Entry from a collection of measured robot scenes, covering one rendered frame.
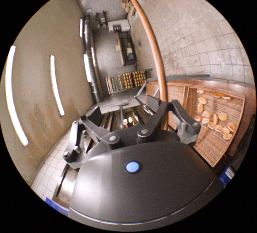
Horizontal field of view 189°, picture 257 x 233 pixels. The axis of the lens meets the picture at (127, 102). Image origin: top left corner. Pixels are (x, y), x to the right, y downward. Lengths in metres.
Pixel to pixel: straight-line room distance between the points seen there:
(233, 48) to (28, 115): 2.65
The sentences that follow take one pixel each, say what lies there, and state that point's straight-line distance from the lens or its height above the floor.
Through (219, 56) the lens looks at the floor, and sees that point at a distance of 1.41.
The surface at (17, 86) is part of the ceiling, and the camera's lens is 1.38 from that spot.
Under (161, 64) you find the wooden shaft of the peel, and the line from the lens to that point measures 0.28.
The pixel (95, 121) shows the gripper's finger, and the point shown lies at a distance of 0.17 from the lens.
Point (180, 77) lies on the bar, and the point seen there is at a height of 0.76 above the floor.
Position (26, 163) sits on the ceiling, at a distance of 1.34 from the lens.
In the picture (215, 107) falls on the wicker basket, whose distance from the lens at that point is 0.85.
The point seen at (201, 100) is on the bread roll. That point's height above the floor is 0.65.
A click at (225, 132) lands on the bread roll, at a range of 0.79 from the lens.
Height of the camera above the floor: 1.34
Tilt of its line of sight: 3 degrees down
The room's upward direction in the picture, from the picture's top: 103 degrees counter-clockwise
